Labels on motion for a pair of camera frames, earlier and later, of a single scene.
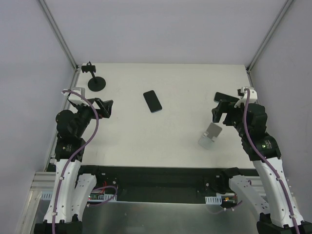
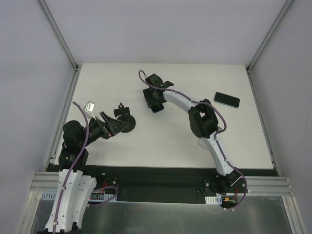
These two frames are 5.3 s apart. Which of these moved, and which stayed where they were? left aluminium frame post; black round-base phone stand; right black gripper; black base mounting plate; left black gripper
Moved: left black gripper; right black gripper; black round-base phone stand
Stayed: left aluminium frame post; black base mounting plate
